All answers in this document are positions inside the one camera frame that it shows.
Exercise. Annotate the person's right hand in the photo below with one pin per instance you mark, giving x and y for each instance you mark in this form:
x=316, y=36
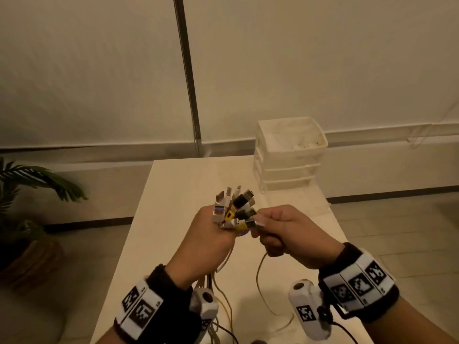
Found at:
x=297, y=236

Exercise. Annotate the person's left hand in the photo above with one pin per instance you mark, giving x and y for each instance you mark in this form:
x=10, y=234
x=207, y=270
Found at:
x=201, y=247

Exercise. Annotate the white plastic drawer organizer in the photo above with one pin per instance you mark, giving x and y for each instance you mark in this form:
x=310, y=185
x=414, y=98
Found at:
x=290, y=161

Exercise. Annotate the person's right forearm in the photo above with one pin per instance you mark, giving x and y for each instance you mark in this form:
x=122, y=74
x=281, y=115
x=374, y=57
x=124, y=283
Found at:
x=408, y=322

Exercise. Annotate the white table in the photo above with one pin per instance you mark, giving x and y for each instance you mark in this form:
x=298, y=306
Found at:
x=172, y=189

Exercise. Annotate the black left wristband with markers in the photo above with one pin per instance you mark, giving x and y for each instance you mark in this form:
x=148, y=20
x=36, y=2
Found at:
x=157, y=304

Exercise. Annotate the black wristband with markers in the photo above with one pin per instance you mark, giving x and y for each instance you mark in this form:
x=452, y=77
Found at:
x=157, y=304
x=358, y=283

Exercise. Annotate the black right wristband with markers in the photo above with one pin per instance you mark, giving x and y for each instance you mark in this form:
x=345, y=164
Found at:
x=358, y=283

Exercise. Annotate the green palm plant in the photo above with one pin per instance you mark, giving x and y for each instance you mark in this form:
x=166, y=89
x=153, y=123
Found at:
x=36, y=179

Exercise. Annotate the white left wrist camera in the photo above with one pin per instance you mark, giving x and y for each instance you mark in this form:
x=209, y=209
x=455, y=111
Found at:
x=204, y=308

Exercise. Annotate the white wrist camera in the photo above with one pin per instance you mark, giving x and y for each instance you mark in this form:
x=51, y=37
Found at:
x=204, y=308
x=308, y=311

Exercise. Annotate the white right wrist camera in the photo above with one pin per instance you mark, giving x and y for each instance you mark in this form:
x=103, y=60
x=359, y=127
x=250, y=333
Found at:
x=308, y=311

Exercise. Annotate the metal wall strip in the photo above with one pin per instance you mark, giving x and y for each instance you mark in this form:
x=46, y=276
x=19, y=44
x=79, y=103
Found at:
x=188, y=68

